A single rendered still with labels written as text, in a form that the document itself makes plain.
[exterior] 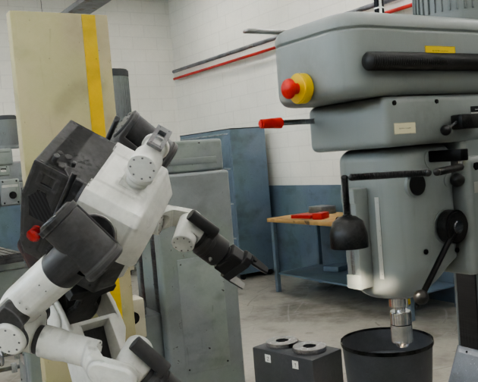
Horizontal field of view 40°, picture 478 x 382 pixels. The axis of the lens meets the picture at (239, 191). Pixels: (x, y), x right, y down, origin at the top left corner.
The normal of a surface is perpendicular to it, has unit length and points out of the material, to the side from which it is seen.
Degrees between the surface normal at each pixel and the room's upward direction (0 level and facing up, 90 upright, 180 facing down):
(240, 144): 90
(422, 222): 90
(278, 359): 90
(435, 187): 90
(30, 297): 110
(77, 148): 46
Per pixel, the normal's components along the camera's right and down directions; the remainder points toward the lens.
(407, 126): 0.54, 0.00
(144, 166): -0.18, 0.52
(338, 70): -0.49, 0.08
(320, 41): -0.84, 0.10
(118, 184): 0.45, -0.71
